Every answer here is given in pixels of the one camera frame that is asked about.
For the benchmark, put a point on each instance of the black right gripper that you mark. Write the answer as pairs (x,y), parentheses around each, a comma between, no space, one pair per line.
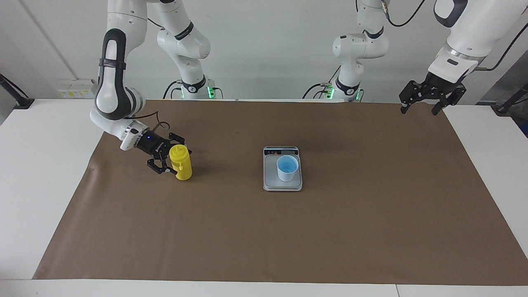
(153,145)

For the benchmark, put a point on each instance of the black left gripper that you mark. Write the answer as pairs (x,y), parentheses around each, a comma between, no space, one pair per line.
(437,86)

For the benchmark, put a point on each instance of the yellow squeeze bottle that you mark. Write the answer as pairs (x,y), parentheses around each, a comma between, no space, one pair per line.
(183,167)

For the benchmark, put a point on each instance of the light blue cup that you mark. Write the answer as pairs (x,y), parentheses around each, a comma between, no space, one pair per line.
(286,175)

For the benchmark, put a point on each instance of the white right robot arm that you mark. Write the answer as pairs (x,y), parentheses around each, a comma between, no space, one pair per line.
(123,24)

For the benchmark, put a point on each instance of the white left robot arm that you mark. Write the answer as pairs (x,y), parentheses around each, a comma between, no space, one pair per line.
(474,24)

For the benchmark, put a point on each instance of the silver digital kitchen scale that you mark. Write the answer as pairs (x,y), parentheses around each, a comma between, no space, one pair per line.
(270,177)

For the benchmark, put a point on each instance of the black clamp stand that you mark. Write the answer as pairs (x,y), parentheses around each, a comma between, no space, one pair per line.
(505,106)
(22,102)

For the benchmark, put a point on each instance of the dark grey panel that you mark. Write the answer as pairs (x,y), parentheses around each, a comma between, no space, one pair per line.
(507,82)

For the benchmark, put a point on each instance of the brown paper mat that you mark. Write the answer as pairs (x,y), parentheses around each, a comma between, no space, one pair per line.
(264,235)

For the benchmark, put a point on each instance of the white wall socket panel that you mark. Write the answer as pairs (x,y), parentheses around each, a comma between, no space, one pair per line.
(76,88)

